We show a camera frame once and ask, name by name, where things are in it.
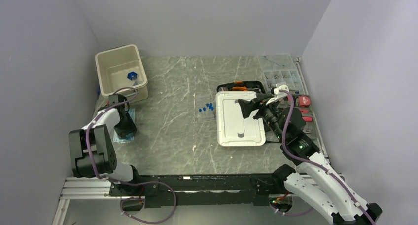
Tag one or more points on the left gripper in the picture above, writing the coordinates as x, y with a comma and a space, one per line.
131, 128

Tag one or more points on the clear compartment organizer box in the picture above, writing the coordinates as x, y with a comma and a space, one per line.
281, 68

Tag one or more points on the black orange tool case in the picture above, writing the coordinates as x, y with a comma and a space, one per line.
254, 86

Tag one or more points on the blue plastic bag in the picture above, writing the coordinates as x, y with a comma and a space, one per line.
129, 137

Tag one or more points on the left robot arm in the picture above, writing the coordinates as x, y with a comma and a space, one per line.
91, 147

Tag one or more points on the red handled screwdriver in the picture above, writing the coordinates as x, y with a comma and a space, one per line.
307, 119

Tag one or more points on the grey tool tray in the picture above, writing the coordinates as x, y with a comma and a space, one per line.
310, 128

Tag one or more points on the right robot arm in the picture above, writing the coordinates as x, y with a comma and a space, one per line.
331, 196

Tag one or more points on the white tray lid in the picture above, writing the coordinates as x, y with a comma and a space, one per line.
232, 129

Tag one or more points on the red tape measure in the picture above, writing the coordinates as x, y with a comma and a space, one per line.
304, 101

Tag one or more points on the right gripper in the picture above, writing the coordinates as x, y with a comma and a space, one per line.
247, 106

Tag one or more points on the beige plastic bin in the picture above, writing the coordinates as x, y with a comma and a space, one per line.
112, 68

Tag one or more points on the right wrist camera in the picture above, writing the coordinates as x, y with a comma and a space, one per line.
279, 92

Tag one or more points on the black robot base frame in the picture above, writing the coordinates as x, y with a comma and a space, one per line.
258, 189

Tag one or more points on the clear test tube rack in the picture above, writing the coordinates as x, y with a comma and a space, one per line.
200, 102

